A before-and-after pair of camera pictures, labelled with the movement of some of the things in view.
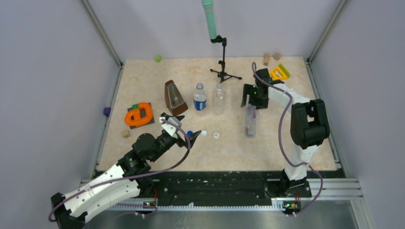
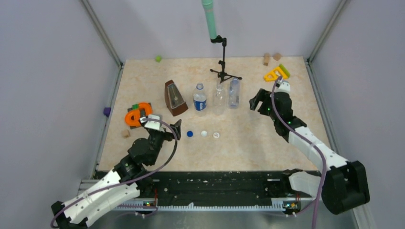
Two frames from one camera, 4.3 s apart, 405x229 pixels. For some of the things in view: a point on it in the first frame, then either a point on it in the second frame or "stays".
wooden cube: x=277 y=56 stays
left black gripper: x=193 y=137 -> x=176 y=129
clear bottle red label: x=250 y=121 -> x=234 y=93
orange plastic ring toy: x=142 y=116 stays
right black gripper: x=249 y=89 -> x=254 y=101
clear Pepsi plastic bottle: x=200 y=98 stays
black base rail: x=217 y=187 stays
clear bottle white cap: x=219 y=100 stays
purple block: x=107 y=111 stays
